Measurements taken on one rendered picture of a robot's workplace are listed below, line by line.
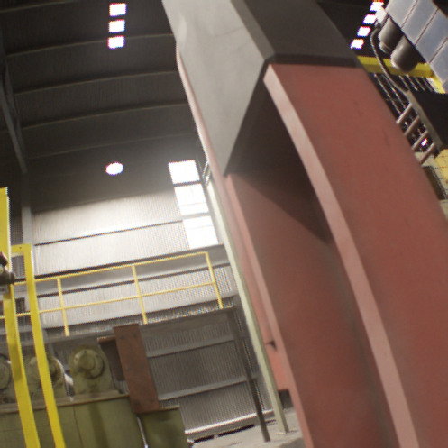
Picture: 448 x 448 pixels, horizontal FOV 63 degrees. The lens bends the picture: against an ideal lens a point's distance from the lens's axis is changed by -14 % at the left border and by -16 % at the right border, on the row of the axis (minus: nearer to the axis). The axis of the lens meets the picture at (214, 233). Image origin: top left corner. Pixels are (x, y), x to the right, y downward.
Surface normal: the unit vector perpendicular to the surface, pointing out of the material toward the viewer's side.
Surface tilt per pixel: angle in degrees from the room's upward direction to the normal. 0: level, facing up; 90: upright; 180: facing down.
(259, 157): 180
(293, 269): 90
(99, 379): 90
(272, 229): 90
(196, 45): 90
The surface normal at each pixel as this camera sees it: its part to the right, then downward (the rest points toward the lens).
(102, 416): 0.18, -0.44
